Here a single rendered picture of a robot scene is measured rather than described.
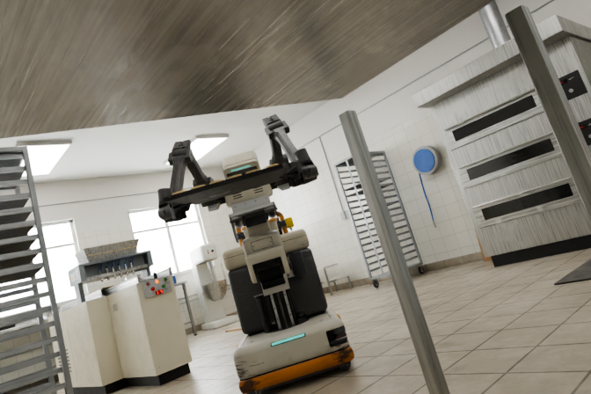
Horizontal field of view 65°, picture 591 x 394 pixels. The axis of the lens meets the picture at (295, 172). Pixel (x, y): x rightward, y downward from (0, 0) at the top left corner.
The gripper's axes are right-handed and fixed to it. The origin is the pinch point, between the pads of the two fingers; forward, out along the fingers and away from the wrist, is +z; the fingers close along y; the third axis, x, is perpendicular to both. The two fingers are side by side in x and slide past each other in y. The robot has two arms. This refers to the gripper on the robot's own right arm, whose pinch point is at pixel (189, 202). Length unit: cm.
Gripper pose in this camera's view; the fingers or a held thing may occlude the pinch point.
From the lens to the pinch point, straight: 187.3
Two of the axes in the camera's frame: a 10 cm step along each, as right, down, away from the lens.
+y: -3.0, -9.5, 0.9
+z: 7.0, -2.8, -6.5
